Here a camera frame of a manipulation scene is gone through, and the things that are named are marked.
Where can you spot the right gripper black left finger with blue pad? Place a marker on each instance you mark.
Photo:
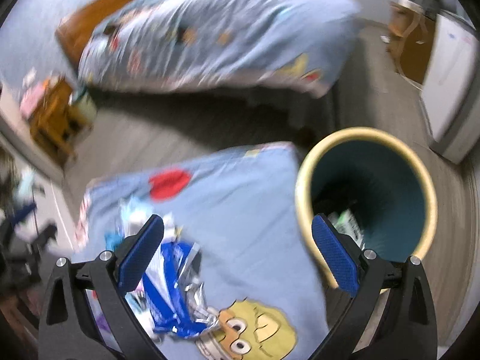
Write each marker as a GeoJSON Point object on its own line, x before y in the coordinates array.
{"type": "Point", "coordinates": [67, 327]}

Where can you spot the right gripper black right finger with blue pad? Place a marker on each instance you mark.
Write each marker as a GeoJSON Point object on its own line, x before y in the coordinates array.
{"type": "Point", "coordinates": [407, 328]}

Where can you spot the blue silver snack bag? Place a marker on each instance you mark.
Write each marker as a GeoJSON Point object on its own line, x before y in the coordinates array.
{"type": "Point", "coordinates": [170, 298]}

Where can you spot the green box in bin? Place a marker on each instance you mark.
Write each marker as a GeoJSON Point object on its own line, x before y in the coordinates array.
{"type": "Point", "coordinates": [346, 224]}

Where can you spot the teal bin yellow rim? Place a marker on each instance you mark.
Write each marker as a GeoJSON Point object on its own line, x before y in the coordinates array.
{"type": "Point", "coordinates": [381, 181]}

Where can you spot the blue cartoon blanket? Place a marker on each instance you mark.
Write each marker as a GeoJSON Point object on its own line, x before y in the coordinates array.
{"type": "Point", "coordinates": [237, 206]}

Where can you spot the wooden stool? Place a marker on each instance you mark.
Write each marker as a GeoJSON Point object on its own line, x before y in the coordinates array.
{"type": "Point", "coordinates": [54, 122]}

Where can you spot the white green canister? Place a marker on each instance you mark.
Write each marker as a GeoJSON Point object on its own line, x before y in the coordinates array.
{"type": "Point", "coordinates": [84, 104]}

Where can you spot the pink box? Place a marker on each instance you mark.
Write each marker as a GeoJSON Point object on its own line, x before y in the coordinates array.
{"type": "Point", "coordinates": [32, 96]}

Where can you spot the white air purifier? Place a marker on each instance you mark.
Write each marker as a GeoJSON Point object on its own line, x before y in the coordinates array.
{"type": "Point", "coordinates": [450, 92]}

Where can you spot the wooden headboard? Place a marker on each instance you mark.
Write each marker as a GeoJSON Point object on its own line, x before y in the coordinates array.
{"type": "Point", "coordinates": [74, 30]}

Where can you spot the wooden nightstand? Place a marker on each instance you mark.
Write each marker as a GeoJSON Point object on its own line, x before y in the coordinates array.
{"type": "Point", "coordinates": [411, 35]}

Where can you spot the bed with blue duvet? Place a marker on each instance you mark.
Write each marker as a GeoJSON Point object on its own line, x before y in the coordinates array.
{"type": "Point", "coordinates": [166, 46]}

